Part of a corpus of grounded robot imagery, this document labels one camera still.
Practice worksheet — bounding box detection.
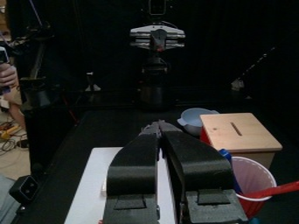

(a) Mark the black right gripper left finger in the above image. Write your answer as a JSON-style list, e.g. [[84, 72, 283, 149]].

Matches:
[[102, 122, 163, 224]]

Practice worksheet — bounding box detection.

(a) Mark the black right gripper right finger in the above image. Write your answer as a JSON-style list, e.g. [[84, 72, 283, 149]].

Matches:
[[156, 119, 248, 224]]

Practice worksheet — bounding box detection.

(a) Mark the person's hand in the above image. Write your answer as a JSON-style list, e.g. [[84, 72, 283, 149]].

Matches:
[[0, 62, 19, 88]]

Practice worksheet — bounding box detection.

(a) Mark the blue plastic utensil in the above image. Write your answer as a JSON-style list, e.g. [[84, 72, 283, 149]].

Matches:
[[219, 148, 243, 196]]

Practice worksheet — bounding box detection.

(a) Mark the white rectangular board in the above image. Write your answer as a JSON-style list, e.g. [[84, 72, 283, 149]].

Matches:
[[64, 146, 179, 224]]

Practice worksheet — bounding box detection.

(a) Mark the wooden box with slot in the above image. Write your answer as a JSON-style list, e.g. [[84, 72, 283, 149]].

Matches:
[[199, 112, 284, 171]]

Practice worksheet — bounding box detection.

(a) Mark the red plastic cup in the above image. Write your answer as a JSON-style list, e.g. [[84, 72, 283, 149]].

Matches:
[[230, 156, 278, 221]]

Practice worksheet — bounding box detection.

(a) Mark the light blue toy bowl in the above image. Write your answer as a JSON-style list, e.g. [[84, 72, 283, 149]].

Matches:
[[176, 107, 220, 137]]

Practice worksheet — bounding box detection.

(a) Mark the red plastic utensil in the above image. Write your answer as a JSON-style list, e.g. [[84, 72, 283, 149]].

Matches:
[[242, 180, 299, 200]]

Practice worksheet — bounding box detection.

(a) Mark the black tripod stand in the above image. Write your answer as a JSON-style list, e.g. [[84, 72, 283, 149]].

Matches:
[[11, 24, 54, 110]]

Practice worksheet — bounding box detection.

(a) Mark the yellow tool on floor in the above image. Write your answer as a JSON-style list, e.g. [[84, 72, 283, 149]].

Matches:
[[0, 125, 21, 140]]

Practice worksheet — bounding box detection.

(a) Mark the smartphone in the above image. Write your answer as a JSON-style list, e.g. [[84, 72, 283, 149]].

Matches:
[[0, 46, 12, 66]]

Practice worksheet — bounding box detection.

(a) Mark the small black camera box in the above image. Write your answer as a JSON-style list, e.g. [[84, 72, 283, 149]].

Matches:
[[8, 174, 40, 204]]

